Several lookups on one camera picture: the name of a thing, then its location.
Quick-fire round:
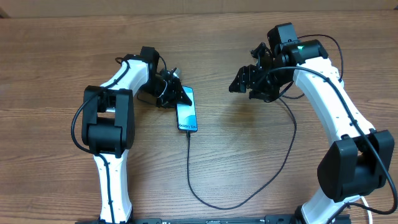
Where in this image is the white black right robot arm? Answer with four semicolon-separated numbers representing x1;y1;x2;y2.
229;23;395;223

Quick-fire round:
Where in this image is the Samsung Galaxy smartphone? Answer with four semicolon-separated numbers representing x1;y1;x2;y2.
176;86;198;132

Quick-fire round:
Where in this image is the cardboard wall panel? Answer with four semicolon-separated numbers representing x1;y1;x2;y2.
1;0;397;18

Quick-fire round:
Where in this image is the white power strip cord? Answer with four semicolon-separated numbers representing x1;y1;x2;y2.
360;195;374;224

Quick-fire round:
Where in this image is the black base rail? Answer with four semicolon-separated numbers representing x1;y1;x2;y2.
74;213;352;224

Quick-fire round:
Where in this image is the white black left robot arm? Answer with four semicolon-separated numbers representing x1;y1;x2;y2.
75;46;193;223

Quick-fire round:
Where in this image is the black charging cable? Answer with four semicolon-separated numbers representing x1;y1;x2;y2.
185;34;345;210

